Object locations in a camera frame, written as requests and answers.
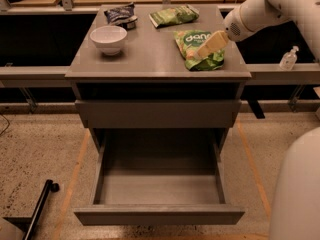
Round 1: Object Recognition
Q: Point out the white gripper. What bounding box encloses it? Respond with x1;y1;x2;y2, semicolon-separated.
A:
196;5;254;59

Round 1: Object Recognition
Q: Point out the green dang rice chip bag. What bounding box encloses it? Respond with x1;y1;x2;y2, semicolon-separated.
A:
174;30;224;71

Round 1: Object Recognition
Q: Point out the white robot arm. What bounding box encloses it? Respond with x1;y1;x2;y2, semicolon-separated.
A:
196;0;320;240

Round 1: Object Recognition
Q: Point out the green snack bag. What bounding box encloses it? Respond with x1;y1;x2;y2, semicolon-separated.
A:
149;5;199;28

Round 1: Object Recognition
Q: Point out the grey drawer cabinet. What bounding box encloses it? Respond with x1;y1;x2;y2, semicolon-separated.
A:
66;4;251;151

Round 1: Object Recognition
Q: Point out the dark blue snack bag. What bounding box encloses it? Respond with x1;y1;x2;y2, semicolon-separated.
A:
104;3;135;25

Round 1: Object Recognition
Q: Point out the closed grey top drawer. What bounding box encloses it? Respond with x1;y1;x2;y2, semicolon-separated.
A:
75;100;241;129

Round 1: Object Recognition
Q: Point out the open grey middle drawer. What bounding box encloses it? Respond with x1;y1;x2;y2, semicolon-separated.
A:
74;128;244;226

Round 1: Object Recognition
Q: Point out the clear sanitizer pump bottle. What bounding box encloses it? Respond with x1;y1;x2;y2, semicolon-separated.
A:
279;46;299;70

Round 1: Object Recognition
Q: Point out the small dark can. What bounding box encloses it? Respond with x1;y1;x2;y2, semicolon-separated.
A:
120;16;138;30

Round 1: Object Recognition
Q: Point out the white ceramic bowl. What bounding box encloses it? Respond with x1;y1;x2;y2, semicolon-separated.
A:
90;26;127;55

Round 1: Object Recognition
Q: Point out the black stand leg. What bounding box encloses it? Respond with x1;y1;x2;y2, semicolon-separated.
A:
2;179;60;240

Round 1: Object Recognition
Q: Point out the grey metal rail shelf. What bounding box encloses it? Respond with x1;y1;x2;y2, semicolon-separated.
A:
0;63;320;88

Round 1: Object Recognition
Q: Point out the black cable on floor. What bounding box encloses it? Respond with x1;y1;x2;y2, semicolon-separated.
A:
0;113;11;137

